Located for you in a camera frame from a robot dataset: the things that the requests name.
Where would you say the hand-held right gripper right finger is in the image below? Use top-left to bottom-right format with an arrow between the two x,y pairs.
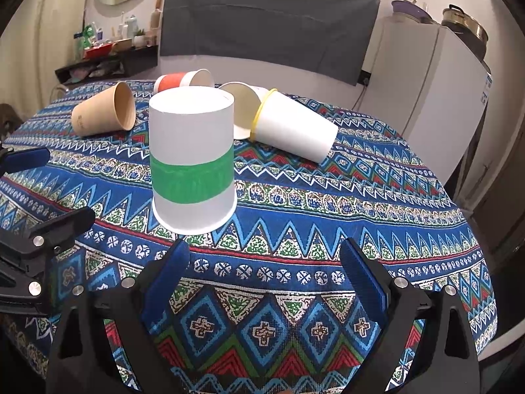
340,237 -> 481,394

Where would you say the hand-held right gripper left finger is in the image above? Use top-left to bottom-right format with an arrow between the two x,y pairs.
45,239 -> 191,394

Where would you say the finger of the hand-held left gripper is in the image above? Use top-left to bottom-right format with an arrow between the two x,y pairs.
0,147 -> 51,175
0,206 -> 96,317

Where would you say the white cup with green band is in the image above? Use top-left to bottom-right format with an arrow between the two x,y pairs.
148,86 -> 238,234

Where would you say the brown paper cup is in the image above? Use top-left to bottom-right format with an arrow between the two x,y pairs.
71,81 -> 137,137

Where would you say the red paper cup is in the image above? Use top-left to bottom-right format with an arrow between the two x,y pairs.
154,69 -> 215,94

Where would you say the white cup with yellow rim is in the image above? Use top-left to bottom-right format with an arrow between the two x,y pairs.
250,89 -> 339,163

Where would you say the plain white paper cup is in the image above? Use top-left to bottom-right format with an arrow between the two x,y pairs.
217,82 -> 267,140

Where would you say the blue patterned tablecloth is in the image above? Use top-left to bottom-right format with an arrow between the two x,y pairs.
0,78 -> 499,394

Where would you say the red bowl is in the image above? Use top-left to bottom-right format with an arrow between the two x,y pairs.
84,43 -> 114,59

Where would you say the wooden bottle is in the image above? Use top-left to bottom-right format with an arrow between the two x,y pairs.
150,0 -> 165,30

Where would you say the white refrigerator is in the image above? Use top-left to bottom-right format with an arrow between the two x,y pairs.
357,16 -> 492,185

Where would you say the dark grey hanging cloth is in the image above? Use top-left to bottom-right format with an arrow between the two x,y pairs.
159,0 -> 380,87

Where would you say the purple bowl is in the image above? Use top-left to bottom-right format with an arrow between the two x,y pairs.
390,0 -> 435,24

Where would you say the metal pot with lid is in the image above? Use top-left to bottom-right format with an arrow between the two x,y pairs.
441,4 -> 490,50

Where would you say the black wall shelf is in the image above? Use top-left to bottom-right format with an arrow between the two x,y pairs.
54,45 -> 159,87

